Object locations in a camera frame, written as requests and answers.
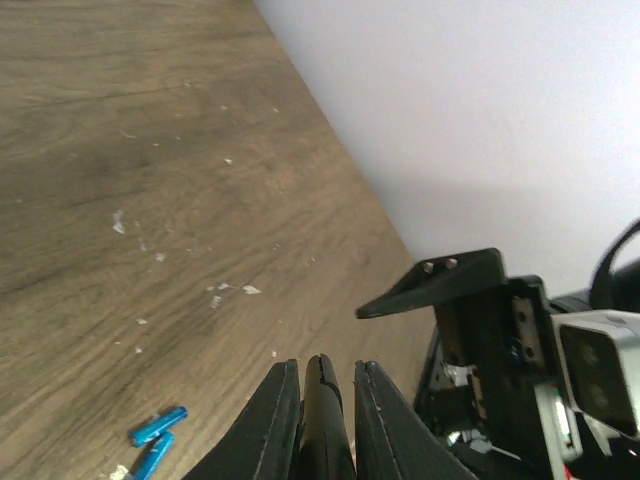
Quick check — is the black remote control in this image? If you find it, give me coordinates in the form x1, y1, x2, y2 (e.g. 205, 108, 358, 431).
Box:
289, 354, 356, 480

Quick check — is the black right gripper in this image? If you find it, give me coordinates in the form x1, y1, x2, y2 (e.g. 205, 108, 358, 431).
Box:
355, 248, 575, 479

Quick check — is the blue battery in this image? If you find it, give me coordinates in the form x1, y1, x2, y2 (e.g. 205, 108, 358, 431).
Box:
132, 431, 175, 480
130, 406, 188, 448

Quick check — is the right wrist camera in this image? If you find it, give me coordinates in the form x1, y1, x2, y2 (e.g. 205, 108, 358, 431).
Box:
550, 310, 639, 456

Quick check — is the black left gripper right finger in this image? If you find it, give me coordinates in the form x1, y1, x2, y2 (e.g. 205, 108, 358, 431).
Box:
354, 361, 475, 480

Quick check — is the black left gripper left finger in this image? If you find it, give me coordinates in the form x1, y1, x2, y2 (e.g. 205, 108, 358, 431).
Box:
184, 359, 300, 480

